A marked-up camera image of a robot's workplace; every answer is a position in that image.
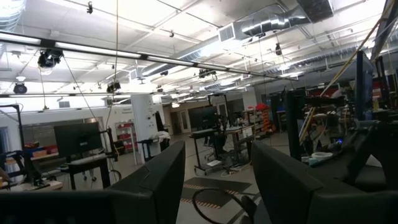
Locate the silver ventilation duct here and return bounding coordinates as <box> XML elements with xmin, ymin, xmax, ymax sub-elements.
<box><xmin>139</xmin><ymin>2</ymin><xmax>312</xmax><ymax>77</ymax></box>

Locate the white square pillar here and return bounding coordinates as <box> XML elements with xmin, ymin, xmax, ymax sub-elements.
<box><xmin>130</xmin><ymin>94</ymin><xmax>162</xmax><ymax>162</ymax></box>

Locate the black hazard-striped floor mat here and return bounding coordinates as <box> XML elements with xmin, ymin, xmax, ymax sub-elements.
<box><xmin>180</xmin><ymin>176</ymin><xmax>253</xmax><ymax>210</ymax></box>

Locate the black cart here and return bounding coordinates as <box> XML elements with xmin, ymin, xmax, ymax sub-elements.
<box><xmin>136</xmin><ymin>138</ymin><xmax>170</xmax><ymax>162</ymax></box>

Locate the black tilted monitor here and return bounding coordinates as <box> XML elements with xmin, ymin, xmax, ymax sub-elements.
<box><xmin>355</xmin><ymin>51</ymin><xmax>374</xmax><ymax>122</ymax></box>

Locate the black monitor on stand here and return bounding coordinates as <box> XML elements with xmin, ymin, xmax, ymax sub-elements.
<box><xmin>53</xmin><ymin>121</ymin><xmax>103</xmax><ymax>159</ymax></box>

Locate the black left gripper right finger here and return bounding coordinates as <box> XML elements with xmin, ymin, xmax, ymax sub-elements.
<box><xmin>250</xmin><ymin>141</ymin><xmax>398</xmax><ymax>224</ymax></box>

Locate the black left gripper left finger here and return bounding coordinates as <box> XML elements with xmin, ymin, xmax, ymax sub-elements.
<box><xmin>0</xmin><ymin>140</ymin><xmax>187</xmax><ymax>224</ymax></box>

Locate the black ceiling spotlight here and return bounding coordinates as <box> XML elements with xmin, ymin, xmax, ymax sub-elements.
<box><xmin>106</xmin><ymin>81</ymin><xmax>122</xmax><ymax>93</ymax></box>
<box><xmin>37</xmin><ymin>49</ymin><xmax>65</xmax><ymax>71</ymax></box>
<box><xmin>12</xmin><ymin>82</ymin><xmax>28</xmax><ymax>95</ymax></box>

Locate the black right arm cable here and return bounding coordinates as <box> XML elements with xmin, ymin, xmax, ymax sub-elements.
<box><xmin>191</xmin><ymin>186</ymin><xmax>259</xmax><ymax>224</ymax></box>

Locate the shelf with red bins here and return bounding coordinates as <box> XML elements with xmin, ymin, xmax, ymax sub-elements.
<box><xmin>114</xmin><ymin>121</ymin><xmax>137</xmax><ymax>153</ymax></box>

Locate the overhead LED light bar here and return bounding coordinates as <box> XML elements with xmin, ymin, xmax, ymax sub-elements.
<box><xmin>0</xmin><ymin>30</ymin><xmax>299</xmax><ymax>82</ymax></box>

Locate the red bin rack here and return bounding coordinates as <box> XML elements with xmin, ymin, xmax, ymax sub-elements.
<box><xmin>248</xmin><ymin>102</ymin><xmax>276</xmax><ymax>138</ymax></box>

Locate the white cloth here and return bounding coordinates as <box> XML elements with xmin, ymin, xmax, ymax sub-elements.
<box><xmin>155</xmin><ymin>130</ymin><xmax>171</xmax><ymax>143</ymax></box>

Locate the black desk with monitors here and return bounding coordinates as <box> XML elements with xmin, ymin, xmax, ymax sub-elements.
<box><xmin>188</xmin><ymin>93</ymin><xmax>259</xmax><ymax>175</ymax></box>

